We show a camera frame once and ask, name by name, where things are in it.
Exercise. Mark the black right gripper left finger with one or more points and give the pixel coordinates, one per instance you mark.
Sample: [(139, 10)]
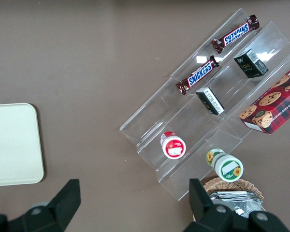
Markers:
[(50, 215)]

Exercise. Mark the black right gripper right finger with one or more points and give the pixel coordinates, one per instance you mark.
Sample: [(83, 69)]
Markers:
[(207, 217)]

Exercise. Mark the light woven wicker basket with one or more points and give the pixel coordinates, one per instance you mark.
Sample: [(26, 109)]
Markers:
[(246, 184)]

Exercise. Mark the cream plastic serving tray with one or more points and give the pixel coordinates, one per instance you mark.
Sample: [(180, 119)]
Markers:
[(14, 145)]

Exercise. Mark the silver foil container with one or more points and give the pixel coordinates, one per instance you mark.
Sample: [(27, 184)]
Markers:
[(236, 200)]

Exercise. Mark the green sunflower yogurt cup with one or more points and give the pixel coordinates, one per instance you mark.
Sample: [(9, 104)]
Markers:
[(228, 169)]

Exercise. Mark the red lid yogurt cup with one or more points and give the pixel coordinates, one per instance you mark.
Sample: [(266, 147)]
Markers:
[(173, 147)]

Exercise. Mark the small black carton box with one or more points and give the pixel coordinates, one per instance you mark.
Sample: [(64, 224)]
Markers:
[(250, 65), (210, 100)]

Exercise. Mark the clear acrylic stepped stand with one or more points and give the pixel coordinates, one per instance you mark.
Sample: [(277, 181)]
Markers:
[(159, 108)]

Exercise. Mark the red tartan cookie box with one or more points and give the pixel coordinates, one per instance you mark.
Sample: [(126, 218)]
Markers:
[(275, 104)]

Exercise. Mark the Snickers chocolate bar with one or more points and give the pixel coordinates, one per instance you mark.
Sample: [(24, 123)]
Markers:
[(198, 75), (235, 33)]

